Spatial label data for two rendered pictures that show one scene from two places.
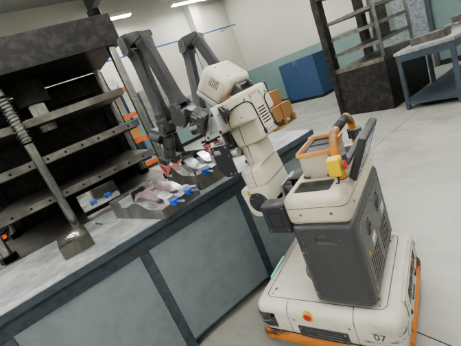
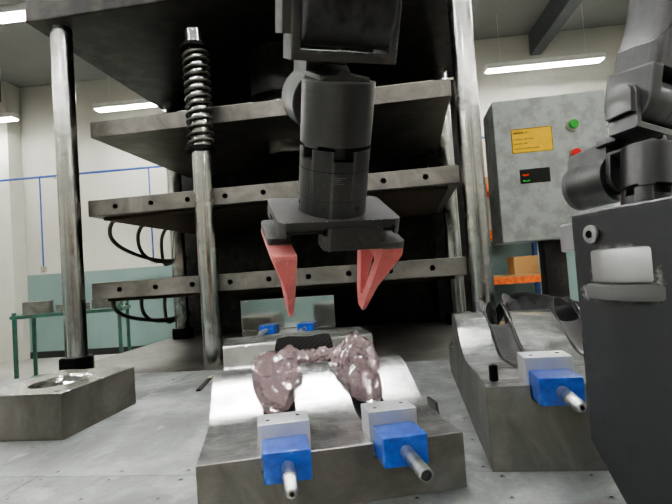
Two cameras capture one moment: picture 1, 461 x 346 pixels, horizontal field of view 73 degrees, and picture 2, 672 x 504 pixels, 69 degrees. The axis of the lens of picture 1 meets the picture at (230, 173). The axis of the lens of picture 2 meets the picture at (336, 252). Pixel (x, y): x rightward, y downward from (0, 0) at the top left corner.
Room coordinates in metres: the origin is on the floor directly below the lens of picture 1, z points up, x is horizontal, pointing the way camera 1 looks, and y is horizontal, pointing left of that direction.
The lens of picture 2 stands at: (1.16, -0.01, 1.02)
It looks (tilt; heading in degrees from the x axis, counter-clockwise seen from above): 2 degrees up; 36
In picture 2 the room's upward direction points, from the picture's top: 4 degrees counter-clockwise
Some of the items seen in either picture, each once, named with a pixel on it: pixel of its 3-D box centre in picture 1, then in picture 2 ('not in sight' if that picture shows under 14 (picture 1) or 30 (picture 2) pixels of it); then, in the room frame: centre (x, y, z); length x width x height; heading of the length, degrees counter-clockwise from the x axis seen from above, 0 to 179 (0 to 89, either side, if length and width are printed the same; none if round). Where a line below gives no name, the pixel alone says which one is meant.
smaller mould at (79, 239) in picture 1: (75, 241); (62, 400); (1.56, 0.89, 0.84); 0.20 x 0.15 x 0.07; 28
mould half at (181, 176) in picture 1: (196, 167); (548, 358); (1.95, 0.19, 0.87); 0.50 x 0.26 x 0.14; 28
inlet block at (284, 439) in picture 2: (176, 200); (287, 462); (1.49, 0.30, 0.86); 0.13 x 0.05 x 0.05; 45
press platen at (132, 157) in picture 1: (77, 180); (297, 276); (2.49, 1.15, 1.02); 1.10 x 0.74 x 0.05; 118
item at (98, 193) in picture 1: (95, 195); (306, 319); (2.40, 1.05, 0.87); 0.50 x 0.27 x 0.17; 28
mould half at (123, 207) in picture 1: (152, 198); (309, 388); (1.71, 0.46, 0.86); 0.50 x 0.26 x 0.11; 45
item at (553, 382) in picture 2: (207, 170); (559, 389); (1.69, 0.12, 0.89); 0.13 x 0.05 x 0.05; 28
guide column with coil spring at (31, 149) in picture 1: (52, 185); (207, 253); (2.07, 1.12, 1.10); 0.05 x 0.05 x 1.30
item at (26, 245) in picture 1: (94, 209); (299, 351); (2.45, 1.13, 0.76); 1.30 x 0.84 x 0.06; 118
